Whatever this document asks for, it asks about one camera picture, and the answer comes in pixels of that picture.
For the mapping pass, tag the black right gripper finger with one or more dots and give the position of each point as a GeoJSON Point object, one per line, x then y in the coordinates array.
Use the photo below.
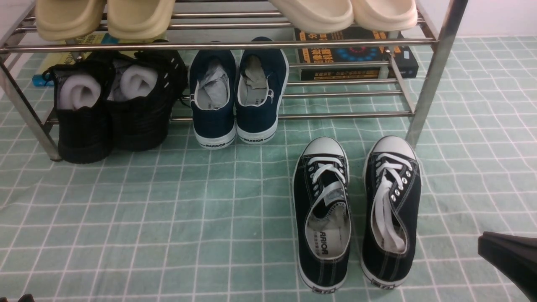
{"type": "Point", "coordinates": [514, 256]}

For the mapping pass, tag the black lace-up sneaker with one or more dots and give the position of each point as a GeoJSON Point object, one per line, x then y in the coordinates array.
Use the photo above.
{"type": "Point", "coordinates": [393, 185]}
{"type": "Point", "coordinates": [323, 216]}

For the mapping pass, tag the black book under rack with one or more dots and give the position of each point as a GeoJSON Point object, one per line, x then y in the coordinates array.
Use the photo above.
{"type": "Point", "coordinates": [356, 58]}

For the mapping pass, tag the metal shoe rack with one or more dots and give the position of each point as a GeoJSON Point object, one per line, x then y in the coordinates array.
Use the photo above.
{"type": "Point", "coordinates": [417, 111]}

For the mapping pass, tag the cream slipper far right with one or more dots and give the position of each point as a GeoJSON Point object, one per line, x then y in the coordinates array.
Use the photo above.
{"type": "Point", "coordinates": [385, 15]}

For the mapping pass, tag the cream slipper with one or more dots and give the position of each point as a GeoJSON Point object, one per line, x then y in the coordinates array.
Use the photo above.
{"type": "Point", "coordinates": [316, 16]}
{"type": "Point", "coordinates": [385, 15]}

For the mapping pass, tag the navy slip-on shoe right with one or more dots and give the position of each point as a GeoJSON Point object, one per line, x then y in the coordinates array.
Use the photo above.
{"type": "Point", "coordinates": [262, 80]}

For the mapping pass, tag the navy slip-on shoe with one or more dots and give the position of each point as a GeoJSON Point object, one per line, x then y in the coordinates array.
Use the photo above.
{"type": "Point", "coordinates": [212, 76]}
{"type": "Point", "coordinates": [262, 80]}

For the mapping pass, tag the green checkered tablecloth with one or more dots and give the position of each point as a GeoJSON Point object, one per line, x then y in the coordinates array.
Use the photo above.
{"type": "Point", "coordinates": [183, 224]}

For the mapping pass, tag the navy slip-on shoe left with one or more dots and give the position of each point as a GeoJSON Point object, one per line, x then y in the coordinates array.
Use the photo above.
{"type": "Point", "coordinates": [212, 76]}

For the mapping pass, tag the black boot right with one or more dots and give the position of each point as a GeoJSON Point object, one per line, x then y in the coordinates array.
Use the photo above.
{"type": "Point", "coordinates": [144, 89]}

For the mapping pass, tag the black boot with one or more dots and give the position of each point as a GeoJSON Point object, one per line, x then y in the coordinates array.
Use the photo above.
{"type": "Point", "coordinates": [144, 89]}
{"type": "Point", "coordinates": [85, 127]}

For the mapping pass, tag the tan slipper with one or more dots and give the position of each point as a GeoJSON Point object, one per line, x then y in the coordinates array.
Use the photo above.
{"type": "Point", "coordinates": [58, 20]}
{"type": "Point", "coordinates": [138, 19]}

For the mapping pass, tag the black boot left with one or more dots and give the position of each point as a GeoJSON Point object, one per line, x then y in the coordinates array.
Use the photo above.
{"type": "Point", "coordinates": [85, 127]}

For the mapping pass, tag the tan slipper far left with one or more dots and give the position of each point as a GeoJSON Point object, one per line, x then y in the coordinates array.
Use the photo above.
{"type": "Point", "coordinates": [58, 20]}

